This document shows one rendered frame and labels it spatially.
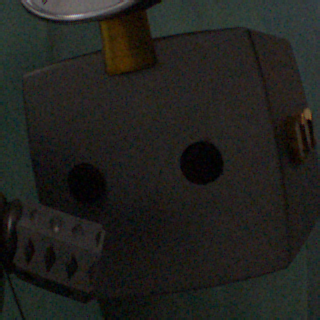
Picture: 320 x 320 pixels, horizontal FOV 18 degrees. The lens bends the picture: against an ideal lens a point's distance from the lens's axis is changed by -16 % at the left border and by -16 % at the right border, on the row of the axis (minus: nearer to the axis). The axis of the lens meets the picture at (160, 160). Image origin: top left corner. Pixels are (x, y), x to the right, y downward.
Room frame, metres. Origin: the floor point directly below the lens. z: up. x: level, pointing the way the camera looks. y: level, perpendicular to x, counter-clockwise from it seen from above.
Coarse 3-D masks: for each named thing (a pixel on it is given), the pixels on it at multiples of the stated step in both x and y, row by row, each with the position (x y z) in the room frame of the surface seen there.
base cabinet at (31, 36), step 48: (0, 0) 0.38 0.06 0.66; (192, 0) 0.63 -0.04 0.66; (240, 0) 0.83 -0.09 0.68; (0, 48) 0.38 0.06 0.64; (48, 48) 0.38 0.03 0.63; (96, 48) 0.43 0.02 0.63; (0, 96) 0.38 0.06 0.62; (0, 144) 0.39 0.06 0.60; (240, 288) 0.61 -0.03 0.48; (288, 288) 0.80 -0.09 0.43
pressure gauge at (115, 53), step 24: (24, 0) 0.31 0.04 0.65; (48, 0) 0.31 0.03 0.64; (72, 0) 0.31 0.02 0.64; (96, 0) 0.31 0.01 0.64; (120, 0) 0.30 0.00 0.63; (144, 0) 0.31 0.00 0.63; (72, 24) 0.31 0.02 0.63; (120, 24) 0.33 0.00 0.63; (144, 24) 0.33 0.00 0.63; (120, 48) 0.33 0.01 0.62; (144, 48) 0.33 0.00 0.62; (120, 72) 0.33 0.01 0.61
